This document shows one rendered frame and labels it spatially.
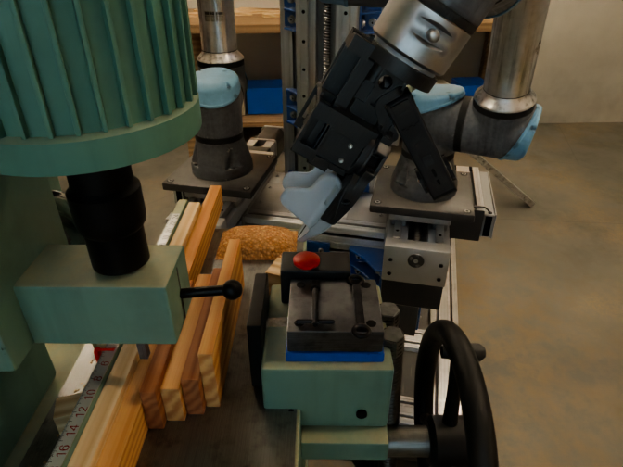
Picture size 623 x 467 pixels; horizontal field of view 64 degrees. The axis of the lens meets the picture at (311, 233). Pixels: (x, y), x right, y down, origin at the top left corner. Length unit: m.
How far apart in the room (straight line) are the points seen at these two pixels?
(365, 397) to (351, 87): 0.31
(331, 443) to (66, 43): 0.44
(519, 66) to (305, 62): 0.45
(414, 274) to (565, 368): 1.06
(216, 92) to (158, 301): 0.75
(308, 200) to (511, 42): 0.58
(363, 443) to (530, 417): 1.29
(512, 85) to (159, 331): 0.76
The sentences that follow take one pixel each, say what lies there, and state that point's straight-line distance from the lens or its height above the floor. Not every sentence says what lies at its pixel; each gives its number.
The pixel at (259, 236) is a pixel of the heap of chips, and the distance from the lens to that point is 0.78.
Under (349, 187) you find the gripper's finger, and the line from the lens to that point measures 0.46.
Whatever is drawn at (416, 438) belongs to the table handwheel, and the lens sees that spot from 0.64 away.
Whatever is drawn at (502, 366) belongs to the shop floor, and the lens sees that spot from 1.95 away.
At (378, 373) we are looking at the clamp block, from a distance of 0.52.
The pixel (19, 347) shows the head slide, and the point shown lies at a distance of 0.53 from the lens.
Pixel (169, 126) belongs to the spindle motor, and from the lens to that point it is 0.37.
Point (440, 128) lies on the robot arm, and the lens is 1.07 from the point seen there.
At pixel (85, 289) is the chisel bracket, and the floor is 1.07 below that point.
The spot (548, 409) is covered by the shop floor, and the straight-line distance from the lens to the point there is 1.88.
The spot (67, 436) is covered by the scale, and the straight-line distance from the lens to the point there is 0.52.
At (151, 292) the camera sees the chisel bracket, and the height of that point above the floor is 1.06.
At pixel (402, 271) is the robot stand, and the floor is 0.71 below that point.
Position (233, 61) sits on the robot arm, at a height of 1.06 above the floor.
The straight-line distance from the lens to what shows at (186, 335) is 0.58.
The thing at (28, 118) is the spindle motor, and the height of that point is 1.24.
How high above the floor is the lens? 1.34
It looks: 32 degrees down
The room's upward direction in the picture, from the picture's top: straight up
